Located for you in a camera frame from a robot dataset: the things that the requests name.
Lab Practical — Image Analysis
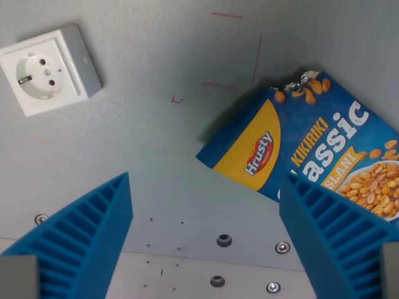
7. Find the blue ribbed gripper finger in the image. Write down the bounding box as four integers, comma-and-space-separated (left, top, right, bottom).
0, 171, 135, 299
279, 172, 399, 299

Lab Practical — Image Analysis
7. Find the blue Hrusty peanut bag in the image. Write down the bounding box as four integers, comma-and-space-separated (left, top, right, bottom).
195, 70, 399, 223

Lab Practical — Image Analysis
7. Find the white grey wall socket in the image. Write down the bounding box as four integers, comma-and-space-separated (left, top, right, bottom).
0, 24, 103, 118

